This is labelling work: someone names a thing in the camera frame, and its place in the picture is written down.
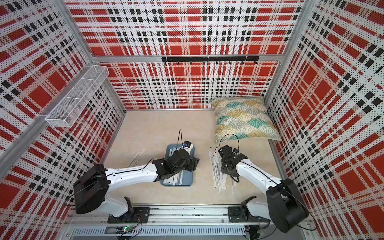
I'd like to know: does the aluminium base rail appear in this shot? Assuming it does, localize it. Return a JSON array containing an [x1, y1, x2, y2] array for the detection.
[[59, 202, 315, 240]]

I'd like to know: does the white wrapped straw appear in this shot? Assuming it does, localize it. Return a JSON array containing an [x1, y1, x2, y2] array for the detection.
[[210, 147, 221, 192], [219, 172, 227, 193], [128, 149, 145, 168]]

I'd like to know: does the geometric patterned cushion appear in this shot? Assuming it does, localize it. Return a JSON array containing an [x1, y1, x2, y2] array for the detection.
[[211, 96, 281, 144]]

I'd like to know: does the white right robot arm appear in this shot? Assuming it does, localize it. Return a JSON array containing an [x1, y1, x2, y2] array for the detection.
[[219, 145, 310, 233]]

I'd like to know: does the black hook rail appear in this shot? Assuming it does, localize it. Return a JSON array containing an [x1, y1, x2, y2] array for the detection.
[[161, 56, 260, 63]]

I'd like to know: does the blue storage box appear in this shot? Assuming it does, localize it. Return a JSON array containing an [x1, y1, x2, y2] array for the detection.
[[161, 144, 194, 187]]

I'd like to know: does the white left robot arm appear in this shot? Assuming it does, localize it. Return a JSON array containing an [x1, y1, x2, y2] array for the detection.
[[74, 149, 200, 218]]

